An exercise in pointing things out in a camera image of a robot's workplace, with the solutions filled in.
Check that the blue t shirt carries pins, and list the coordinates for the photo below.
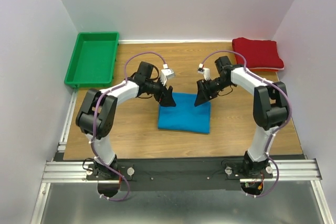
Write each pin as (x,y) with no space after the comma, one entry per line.
(185,116)

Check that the green plastic tray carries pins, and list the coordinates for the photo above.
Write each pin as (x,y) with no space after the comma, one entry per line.
(92,60)

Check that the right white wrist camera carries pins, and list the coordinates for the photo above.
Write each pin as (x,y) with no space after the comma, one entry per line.
(205,72)

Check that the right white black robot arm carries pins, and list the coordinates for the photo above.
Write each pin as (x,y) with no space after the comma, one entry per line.
(271,108)

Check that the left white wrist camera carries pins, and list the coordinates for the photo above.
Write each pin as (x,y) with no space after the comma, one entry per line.
(165,75)

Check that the folded red t shirt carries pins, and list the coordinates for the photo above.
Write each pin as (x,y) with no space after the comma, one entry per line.
(243,44)

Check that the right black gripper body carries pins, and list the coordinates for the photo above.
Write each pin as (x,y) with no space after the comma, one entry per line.
(218,82)

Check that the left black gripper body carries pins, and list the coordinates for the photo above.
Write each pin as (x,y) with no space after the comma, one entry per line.
(154,88)

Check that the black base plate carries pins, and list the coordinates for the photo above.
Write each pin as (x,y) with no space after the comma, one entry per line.
(176,174)

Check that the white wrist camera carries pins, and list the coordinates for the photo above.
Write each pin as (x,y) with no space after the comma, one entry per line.
(205,72)
(165,75)

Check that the aluminium frame rail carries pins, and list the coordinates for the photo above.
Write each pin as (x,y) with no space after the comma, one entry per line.
(284,170)

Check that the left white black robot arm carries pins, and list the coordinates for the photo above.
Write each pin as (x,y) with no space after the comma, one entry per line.
(97,111)

